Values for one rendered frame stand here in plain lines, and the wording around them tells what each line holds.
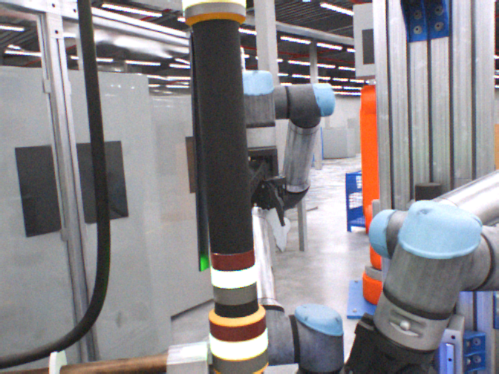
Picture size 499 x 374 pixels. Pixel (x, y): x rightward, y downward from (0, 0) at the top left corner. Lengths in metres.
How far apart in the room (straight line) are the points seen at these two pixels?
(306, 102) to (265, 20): 6.36
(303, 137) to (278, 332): 0.47
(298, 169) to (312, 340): 0.43
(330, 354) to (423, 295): 0.66
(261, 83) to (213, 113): 0.57
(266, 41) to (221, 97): 6.96
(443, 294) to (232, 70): 0.32
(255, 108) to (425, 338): 0.53
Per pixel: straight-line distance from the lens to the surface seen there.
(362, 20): 4.26
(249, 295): 0.33
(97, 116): 0.33
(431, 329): 0.52
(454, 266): 0.50
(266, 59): 7.22
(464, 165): 1.11
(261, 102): 0.87
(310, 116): 1.01
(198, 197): 0.34
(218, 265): 0.32
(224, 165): 0.31
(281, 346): 1.11
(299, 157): 1.13
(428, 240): 0.48
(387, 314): 0.52
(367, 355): 0.56
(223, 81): 0.31
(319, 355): 1.13
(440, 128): 1.11
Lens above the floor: 1.71
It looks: 7 degrees down
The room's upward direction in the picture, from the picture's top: 4 degrees counter-clockwise
